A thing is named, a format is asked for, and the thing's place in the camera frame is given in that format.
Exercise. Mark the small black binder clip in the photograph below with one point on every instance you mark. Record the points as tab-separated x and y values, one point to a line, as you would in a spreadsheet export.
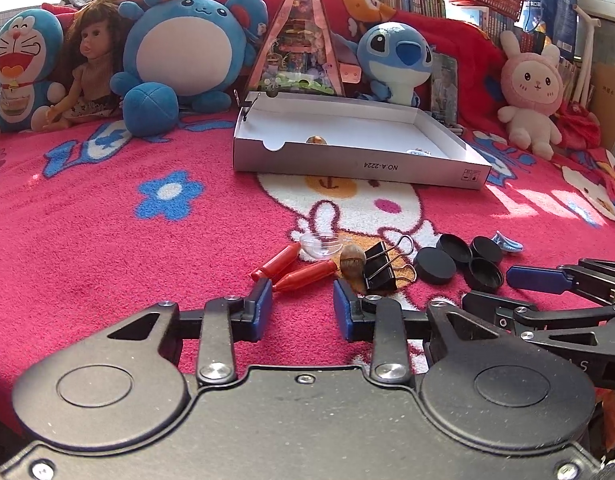
247	105

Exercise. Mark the white plastic rack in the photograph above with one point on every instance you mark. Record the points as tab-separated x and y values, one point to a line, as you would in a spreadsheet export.
585	50

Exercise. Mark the white cardboard box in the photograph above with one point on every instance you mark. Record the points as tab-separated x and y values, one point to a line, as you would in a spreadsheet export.
347	120

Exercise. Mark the brown-haired doll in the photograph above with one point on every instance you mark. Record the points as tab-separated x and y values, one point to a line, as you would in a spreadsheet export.
94	50

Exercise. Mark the pink printed blanket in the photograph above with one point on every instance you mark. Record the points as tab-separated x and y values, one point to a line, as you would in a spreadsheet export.
112	240

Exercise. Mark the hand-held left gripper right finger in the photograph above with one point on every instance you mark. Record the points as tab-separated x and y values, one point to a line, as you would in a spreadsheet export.
341	310

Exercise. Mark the pink bunny plush toy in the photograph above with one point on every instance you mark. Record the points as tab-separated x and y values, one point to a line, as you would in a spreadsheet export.
532	85

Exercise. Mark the blue robot cat plush toy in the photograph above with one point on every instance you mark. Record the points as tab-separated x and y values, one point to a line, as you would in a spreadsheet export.
19	60

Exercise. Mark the clear plastic cup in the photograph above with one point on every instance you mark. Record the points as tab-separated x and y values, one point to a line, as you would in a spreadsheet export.
321	249

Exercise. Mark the large black binder clip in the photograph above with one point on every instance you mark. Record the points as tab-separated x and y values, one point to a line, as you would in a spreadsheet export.
380	269

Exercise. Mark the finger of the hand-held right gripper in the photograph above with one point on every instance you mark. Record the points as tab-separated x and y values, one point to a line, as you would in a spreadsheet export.
535	280
487	306

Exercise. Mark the red cloth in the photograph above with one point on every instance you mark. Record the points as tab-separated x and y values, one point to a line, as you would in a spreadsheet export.
580	125

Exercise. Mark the round blue mouse plush toy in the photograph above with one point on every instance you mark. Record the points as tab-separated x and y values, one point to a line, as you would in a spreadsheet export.
182	55

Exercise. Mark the brown cardboard carton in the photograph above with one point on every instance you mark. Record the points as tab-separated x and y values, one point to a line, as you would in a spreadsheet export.
610	100

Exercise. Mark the blue paper bag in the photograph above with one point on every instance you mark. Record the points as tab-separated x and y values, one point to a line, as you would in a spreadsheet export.
552	15

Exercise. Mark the row of thin books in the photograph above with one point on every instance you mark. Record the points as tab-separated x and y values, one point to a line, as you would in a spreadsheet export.
500	27

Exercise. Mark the triangular miniature house diorama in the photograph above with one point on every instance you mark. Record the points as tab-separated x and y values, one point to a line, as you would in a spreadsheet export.
300	40

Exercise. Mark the light blue claw hair clip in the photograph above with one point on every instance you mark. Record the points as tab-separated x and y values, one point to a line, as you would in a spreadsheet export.
418	151

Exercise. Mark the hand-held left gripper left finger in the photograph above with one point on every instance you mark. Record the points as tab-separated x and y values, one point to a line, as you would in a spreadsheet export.
264	306

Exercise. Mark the small pink cube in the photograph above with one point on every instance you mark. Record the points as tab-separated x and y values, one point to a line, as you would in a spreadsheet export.
351	72

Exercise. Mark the blue snap hair clip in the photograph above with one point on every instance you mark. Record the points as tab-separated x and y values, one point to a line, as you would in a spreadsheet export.
507	244

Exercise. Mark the golden marble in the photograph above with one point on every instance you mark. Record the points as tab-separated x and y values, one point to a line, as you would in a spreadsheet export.
317	139

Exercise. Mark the red chili hair clip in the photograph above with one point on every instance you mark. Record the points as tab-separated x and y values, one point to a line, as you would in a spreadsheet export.
277	261

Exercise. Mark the blue alien plush toy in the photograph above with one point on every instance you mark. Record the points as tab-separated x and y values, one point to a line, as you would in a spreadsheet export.
395	55

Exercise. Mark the black round cap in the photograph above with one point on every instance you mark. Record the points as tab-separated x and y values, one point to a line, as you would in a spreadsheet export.
455	247
435	266
487	249
485	275

